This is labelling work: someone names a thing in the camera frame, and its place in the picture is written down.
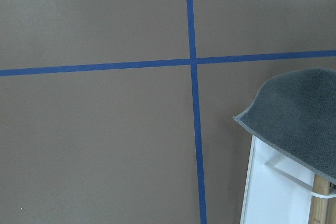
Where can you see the dark grey cloth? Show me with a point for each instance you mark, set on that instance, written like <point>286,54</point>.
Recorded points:
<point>294,113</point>

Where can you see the white rack base tray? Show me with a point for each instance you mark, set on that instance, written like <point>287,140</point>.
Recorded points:
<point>271,198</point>

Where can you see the white cable tie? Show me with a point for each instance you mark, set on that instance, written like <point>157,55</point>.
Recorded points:
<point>271,164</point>

